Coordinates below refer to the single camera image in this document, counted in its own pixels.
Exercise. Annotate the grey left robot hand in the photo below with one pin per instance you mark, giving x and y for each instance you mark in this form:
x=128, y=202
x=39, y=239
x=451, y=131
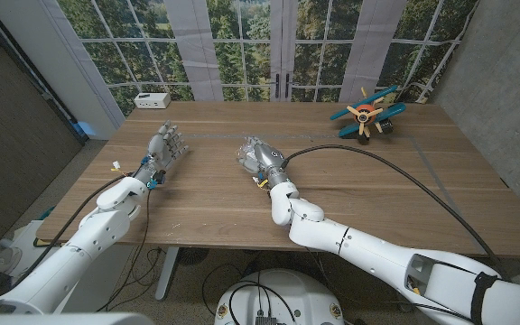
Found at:
x=163, y=149

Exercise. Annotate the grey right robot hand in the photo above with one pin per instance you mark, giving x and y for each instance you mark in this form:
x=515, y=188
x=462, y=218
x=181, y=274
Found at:
x=269, y=158

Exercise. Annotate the clear plastic wrap sheet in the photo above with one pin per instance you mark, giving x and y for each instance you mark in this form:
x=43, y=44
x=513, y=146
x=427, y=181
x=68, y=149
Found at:
x=248, y=155

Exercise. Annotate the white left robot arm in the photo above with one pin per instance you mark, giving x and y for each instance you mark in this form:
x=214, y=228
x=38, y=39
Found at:
x=93, y=234

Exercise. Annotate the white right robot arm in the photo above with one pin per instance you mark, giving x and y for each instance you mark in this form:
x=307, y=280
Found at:
x=400, y=262

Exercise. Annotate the teal wooden toy airplane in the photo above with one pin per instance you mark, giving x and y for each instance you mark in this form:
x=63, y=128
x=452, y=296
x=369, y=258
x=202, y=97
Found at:
x=364, y=114

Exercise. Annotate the white power box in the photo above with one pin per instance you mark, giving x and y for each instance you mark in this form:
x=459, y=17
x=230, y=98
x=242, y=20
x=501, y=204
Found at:
x=151, y=100

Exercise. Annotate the black round fan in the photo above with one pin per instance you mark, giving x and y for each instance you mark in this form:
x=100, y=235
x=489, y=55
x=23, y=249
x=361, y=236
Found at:
x=192, y=255

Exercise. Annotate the printed window forest backdrop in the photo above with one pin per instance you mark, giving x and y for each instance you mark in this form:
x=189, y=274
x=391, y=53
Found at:
x=242, y=45

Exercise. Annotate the grey table leg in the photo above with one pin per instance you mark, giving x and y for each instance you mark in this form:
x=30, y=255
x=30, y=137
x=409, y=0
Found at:
x=167, y=275

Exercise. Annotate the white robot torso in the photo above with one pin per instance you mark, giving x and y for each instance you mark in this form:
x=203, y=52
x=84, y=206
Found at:
x=282, y=298

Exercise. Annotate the dark brown door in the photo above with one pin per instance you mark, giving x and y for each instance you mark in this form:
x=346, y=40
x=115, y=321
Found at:
x=16, y=135

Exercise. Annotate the white flat floor panel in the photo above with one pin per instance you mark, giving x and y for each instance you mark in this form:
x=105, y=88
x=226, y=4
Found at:
x=25, y=234

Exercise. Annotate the white shoe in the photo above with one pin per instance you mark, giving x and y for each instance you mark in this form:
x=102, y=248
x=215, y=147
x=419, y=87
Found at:
x=5, y=261

